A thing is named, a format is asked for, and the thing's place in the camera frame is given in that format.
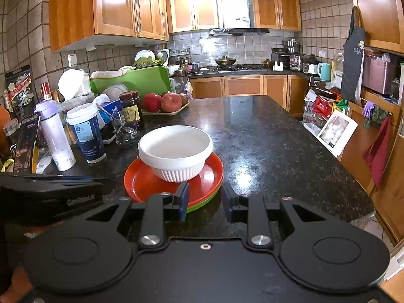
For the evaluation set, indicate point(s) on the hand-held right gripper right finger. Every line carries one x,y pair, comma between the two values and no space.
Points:
228,202

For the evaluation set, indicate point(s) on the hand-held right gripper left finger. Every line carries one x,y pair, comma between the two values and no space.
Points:
183,202

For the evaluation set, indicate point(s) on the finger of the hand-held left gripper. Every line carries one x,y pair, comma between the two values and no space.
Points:
72,179

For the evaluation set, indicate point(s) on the green plastic plate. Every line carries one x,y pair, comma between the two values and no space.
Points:
202,204

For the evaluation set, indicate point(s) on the white ribbed bowl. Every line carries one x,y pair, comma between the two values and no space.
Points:
176,172
175,142

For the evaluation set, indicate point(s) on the orange plastic plate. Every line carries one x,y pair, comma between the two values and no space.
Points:
142,180

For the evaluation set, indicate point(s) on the stack of white plates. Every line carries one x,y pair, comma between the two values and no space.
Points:
115,91

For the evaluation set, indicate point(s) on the white thermos bottle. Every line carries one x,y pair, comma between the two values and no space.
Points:
58,139

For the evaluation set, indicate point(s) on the blue paper cup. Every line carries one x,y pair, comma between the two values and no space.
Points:
90,135

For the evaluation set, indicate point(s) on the dark printed package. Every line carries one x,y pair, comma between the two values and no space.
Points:
26,145

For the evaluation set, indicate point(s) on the clear glass cup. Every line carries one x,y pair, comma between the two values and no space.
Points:
127,137

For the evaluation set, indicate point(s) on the metal spoon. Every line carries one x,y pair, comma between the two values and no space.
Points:
109,113

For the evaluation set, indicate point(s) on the blue tissue box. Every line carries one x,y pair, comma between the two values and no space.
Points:
112,107

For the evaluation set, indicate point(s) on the dark sauce jar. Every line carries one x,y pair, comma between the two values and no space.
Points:
131,110

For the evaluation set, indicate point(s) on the red capped bottle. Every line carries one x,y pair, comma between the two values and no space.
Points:
46,91

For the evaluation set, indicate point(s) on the yellow fruit tray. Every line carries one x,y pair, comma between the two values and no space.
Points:
184,108

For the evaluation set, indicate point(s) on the white plastic bag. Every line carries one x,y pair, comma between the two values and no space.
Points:
74,83

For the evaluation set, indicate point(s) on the red yellow apple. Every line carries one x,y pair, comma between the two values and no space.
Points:
171,103

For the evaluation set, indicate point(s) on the brown kiwi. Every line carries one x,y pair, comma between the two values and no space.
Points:
165,93
184,99

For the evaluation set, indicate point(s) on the black printed snack bag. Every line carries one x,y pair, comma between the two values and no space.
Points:
19,91

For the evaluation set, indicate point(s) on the dark red apple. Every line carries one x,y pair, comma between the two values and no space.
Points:
152,103

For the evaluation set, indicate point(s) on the hanging dish cloth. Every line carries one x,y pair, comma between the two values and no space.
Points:
189,90

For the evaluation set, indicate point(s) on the white cloth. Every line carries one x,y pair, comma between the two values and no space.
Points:
110,72

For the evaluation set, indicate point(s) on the wooden lower cabinets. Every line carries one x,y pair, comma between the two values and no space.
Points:
243,85

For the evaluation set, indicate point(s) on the wooden cabinets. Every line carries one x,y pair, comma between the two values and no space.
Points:
243,85
94,9

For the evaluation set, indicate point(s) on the green cutting board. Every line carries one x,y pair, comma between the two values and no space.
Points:
148,80

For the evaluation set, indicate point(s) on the patterned white gift bag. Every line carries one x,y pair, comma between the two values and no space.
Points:
311,107

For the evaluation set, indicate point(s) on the white window box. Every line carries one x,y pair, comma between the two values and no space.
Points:
336,132

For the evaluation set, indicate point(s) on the small steel pot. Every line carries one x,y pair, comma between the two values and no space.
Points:
180,72

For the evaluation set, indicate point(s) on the gas stove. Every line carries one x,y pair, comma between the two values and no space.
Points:
249,68

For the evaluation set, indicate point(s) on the red snack bag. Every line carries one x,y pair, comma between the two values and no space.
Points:
325,106

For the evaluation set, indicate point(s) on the black wok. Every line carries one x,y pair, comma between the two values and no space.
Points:
225,60

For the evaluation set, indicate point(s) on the white dish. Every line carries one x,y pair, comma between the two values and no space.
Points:
144,56

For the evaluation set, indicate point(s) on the white plastic stand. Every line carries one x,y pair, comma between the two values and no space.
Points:
278,66

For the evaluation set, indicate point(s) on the green gift bag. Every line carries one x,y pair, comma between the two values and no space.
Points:
342,107

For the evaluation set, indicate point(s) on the patterned small cooker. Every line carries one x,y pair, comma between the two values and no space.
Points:
295,63

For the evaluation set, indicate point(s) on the red hanging cloth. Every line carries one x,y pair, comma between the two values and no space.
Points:
377,154

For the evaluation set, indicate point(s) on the dark pot on white base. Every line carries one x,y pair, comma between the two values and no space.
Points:
311,66

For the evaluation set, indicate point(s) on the wooden side cabinet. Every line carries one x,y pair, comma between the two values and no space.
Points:
388,202

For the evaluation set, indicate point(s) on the teal mug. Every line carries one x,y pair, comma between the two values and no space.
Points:
324,72

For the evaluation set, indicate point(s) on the stacked steel pots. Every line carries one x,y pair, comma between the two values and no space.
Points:
291,46

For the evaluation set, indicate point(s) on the purple rubber gloves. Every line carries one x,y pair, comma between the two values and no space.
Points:
368,109

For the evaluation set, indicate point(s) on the black range hood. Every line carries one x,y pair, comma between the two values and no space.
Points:
240,31

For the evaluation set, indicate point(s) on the wooden upper cabinets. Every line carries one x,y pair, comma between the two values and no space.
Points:
94,9

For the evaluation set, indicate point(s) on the dark floral cloth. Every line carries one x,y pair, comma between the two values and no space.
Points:
380,116

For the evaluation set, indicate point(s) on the black apron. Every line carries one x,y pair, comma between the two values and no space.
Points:
352,63

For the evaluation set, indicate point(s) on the white water heater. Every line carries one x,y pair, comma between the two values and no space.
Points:
236,11

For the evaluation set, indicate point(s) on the pink metal appliance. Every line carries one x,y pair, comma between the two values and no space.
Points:
378,74

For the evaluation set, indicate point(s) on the white wall switch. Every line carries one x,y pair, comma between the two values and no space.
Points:
72,60

